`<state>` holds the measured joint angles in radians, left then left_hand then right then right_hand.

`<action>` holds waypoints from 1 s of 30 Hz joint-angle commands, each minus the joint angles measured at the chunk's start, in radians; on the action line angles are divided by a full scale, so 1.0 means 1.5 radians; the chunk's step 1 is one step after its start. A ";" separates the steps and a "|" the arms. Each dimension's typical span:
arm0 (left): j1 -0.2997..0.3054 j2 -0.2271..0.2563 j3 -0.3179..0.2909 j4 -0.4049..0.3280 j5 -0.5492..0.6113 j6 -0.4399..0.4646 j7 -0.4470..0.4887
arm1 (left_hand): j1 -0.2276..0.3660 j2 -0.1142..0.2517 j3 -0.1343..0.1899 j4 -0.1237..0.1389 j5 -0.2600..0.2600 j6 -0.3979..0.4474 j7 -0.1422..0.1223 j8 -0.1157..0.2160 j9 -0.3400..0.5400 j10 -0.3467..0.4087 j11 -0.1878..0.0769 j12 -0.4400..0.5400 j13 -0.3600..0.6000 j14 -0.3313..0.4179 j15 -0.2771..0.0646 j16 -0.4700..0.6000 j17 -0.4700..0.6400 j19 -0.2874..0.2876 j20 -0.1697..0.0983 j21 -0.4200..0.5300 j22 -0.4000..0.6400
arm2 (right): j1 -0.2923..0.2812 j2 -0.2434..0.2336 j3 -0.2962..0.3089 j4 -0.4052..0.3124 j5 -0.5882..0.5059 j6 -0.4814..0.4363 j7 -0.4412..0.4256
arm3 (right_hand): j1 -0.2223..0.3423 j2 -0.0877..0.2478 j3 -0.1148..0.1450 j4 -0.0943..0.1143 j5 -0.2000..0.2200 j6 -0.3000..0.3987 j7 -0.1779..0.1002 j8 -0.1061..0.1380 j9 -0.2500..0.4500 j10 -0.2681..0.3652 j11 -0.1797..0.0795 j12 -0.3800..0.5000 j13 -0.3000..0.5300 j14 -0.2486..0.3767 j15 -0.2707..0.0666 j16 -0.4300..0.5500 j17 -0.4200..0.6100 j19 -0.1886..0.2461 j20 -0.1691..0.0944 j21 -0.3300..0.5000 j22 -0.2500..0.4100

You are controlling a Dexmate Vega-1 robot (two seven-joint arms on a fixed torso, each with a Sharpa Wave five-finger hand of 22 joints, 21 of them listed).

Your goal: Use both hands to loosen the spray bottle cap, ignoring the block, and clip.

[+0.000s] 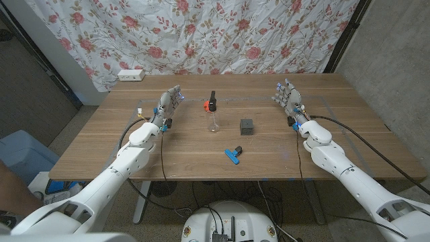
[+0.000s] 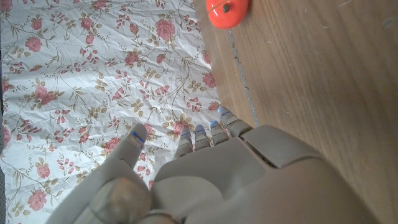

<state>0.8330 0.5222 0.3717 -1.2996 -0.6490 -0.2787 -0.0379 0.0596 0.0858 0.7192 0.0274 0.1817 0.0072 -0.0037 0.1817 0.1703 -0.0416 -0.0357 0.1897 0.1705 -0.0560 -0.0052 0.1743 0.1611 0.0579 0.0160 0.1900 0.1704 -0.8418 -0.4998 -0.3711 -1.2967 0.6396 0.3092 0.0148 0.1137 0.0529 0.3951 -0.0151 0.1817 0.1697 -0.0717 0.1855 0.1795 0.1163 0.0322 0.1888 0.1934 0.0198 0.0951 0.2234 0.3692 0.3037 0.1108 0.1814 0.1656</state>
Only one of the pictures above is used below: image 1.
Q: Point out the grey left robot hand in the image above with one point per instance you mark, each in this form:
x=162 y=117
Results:
x=165 y=106

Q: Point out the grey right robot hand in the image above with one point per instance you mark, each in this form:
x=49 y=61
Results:
x=291 y=99

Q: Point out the black spray bottle cap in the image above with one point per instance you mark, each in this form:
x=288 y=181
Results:
x=212 y=101

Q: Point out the clear plastic spray bottle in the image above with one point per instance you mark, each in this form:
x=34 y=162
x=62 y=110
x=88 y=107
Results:
x=213 y=122

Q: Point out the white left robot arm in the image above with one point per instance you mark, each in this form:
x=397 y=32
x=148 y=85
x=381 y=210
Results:
x=100 y=188

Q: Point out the person's forearm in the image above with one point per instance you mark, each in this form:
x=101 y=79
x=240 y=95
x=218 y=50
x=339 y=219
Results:
x=16 y=191

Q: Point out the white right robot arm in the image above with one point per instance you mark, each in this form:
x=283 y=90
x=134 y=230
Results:
x=356 y=181

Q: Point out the dark grey block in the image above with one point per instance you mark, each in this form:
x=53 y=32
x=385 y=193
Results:
x=246 y=127

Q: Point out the blue and black clip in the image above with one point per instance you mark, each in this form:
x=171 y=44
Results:
x=231 y=156

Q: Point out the white power strip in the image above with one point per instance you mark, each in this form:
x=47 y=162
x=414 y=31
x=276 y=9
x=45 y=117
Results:
x=131 y=75

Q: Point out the floral backdrop cloth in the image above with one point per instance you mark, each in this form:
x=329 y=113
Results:
x=168 y=33

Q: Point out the black round floor object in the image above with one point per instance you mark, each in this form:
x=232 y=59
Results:
x=163 y=188

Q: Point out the black backdrop stand pole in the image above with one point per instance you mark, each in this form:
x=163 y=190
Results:
x=58 y=82
x=346 y=37

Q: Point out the white table leg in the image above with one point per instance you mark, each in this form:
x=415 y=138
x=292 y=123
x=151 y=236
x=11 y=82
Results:
x=141 y=201
x=314 y=201

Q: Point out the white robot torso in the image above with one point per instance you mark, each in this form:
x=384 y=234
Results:
x=201 y=222

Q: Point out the blue plastic bin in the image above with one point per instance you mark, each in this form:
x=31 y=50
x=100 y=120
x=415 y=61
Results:
x=20 y=151

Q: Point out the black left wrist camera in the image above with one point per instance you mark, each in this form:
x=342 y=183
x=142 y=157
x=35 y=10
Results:
x=168 y=123

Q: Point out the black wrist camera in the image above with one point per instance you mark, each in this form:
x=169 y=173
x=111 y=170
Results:
x=168 y=123
x=291 y=121

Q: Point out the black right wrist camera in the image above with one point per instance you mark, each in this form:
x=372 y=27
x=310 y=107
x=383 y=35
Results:
x=291 y=121

